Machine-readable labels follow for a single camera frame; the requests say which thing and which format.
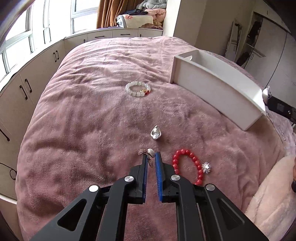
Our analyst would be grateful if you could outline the white storage box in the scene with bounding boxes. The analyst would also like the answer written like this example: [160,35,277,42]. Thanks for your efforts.
[170,50,266,131]

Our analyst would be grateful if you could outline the brown curtain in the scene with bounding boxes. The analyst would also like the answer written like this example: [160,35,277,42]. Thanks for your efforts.
[96,0,142,29]

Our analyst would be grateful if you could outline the pink bed blanket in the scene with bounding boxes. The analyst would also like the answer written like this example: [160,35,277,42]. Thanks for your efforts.
[16,37,286,240]

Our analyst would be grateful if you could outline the wardrobe with sliding doors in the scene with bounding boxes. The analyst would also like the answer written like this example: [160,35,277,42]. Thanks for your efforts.
[236,1,295,101]

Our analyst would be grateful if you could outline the pearl earring pendant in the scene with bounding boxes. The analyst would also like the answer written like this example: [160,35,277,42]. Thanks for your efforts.
[137,148,156,168]

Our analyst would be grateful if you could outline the white bead bracelet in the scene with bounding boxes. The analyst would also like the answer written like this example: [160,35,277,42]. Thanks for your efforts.
[125,80,152,98]

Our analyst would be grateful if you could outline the silver spiky brooch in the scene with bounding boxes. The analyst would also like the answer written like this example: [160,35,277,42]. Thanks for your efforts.
[201,162,212,174]

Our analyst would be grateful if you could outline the bay window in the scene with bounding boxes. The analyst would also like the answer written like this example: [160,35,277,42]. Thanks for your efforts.
[1,0,99,79]

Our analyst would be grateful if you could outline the light pink fluffy blanket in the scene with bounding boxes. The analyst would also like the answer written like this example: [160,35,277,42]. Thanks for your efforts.
[245,155,295,240]

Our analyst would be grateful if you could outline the pile of folded bedding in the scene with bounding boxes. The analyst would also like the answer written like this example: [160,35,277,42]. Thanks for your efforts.
[116,0,168,30]

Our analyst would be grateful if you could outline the red bead bracelet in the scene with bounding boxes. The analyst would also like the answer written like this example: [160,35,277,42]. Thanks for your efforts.
[171,148,206,186]

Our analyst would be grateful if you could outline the silver heart jewelry dish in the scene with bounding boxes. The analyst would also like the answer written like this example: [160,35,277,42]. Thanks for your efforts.
[150,125,162,140]

